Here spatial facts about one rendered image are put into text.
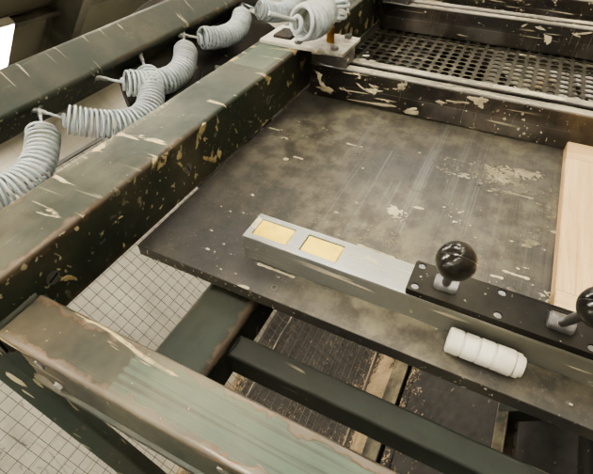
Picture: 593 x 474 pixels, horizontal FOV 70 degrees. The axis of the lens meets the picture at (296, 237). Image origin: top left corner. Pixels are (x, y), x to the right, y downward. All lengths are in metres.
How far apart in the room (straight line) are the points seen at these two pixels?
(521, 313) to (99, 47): 1.07
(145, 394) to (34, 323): 0.16
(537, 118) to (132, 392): 0.78
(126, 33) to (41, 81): 0.28
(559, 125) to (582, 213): 0.22
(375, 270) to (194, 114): 0.39
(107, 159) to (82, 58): 0.56
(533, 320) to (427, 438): 0.17
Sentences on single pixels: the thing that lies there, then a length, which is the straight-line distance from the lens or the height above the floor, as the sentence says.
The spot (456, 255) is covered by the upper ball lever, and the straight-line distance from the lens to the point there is 0.40.
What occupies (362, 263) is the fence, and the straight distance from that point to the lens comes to 0.53.
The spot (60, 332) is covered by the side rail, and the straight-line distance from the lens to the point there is 0.52.
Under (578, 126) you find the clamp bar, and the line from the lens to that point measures 0.91.
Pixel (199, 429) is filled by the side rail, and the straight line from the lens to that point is 0.42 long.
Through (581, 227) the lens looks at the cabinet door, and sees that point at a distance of 0.73.
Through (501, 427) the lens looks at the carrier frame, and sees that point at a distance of 2.18.
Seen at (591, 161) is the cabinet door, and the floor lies 1.30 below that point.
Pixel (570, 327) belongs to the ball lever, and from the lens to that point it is 0.53.
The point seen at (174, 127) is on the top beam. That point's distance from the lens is 0.70.
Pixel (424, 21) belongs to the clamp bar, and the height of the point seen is 1.64.
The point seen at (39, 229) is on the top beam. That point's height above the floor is 1.81.
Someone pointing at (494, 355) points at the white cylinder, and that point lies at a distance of 0.51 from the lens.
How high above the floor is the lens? 1.70
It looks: 11 degrees down
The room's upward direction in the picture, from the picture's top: 45 degrees counter-clockwise
